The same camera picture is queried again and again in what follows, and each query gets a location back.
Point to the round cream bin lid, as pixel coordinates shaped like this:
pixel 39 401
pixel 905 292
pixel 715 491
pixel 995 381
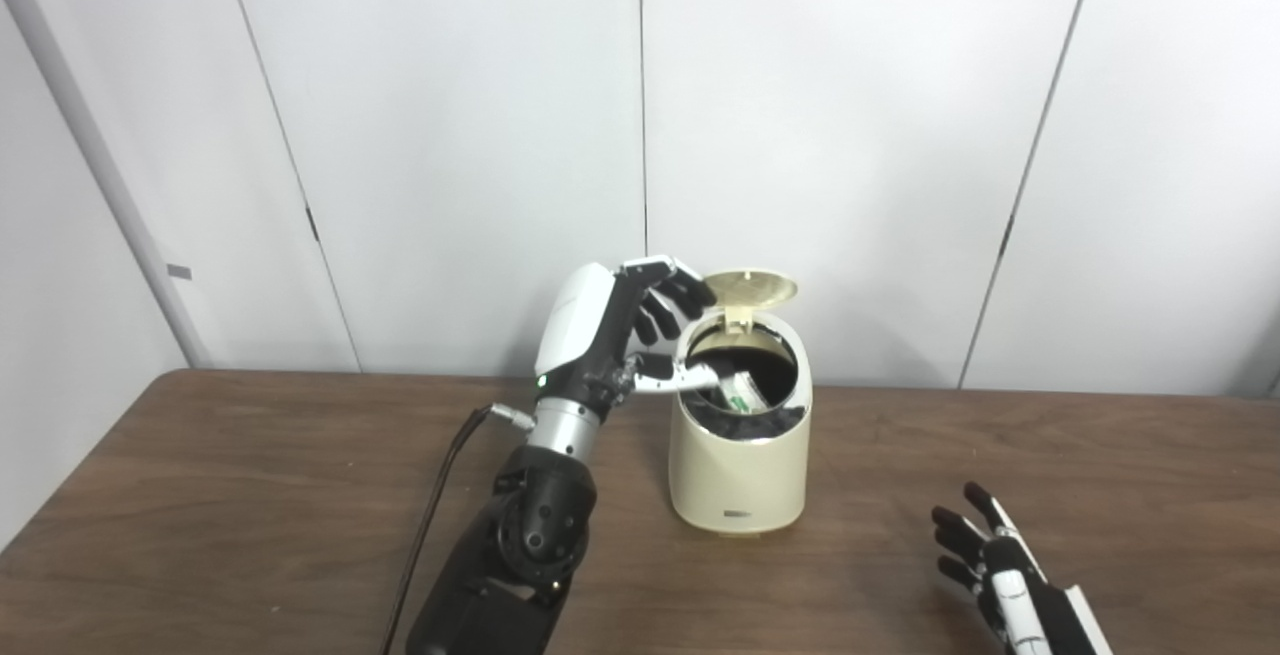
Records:
pixel 750 287

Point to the cream-colored trash bin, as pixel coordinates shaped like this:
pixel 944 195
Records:
pixel 740 480

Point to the green white milk carton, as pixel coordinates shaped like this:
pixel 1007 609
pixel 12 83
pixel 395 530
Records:
pixel 743 395

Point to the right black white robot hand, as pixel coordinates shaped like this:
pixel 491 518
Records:
pixel 1030 605

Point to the small grey wall tag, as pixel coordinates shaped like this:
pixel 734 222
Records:
pixel 179 271

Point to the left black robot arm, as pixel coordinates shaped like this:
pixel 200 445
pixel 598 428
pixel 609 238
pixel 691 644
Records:
pixel 520 555

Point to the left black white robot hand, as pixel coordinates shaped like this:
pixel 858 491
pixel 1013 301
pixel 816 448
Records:
pixel 585 335

